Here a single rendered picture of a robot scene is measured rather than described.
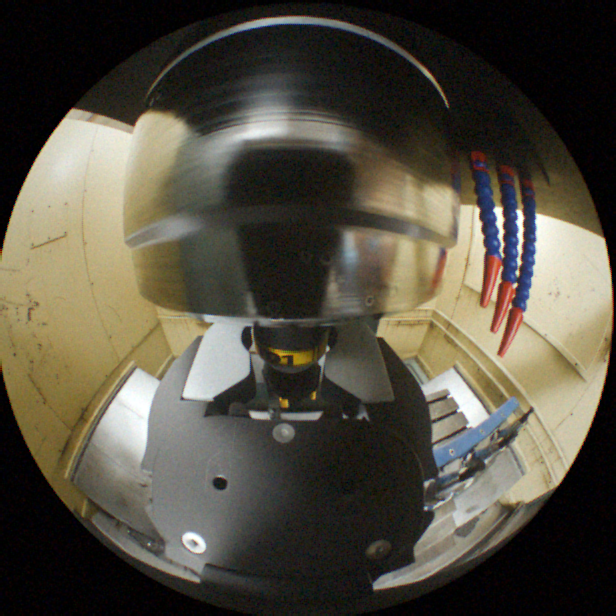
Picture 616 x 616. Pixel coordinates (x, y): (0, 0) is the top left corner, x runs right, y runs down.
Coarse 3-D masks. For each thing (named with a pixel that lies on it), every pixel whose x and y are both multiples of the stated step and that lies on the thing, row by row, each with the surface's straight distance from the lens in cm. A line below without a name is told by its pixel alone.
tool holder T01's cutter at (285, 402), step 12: (264, 372) 14; (276, 372) 13; (300, 372) 12; (312, 372) 13; (264, 384) 15; (276, 384) 13; (288, 384) 13; (300, 384) 13; (312, 384) 14; (276, 396) 14; (288, 396) 13; (300, 396) 13; (312, 396) 15
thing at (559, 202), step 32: (416, 32) 12; (128, 64) 13; (160, 64) 13; (448, 64) 13; (480, 64) 13; (96, 96) 15; (128, 96) 15; (448, 96) 15; (480, 96) 15; (512, 96) 14; (480, 128) 17; (544, 128) 17; (544, 160) 20; (544, 192) 26; (576, 192) 24; (576, 224) 33
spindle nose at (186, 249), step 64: (192, 64) 5; (256, 64) 4; (320, 64) 4; (384, 64) 5; (192, 128) 3; (256, 128) 3; (320, 128) 3; (384, 128) 3; (448, 128) 6; (128, 192) 5; (192, 192) 3; (256, 192) 2; (320, 192) 2; (384, 192) 3; (448, 192) 4; (192, 256) 3; (256, 256) 2; (320, 256) 2; (384, 256) 3; (448, 256) 6; (256, 320) 3; (320, 320) 3
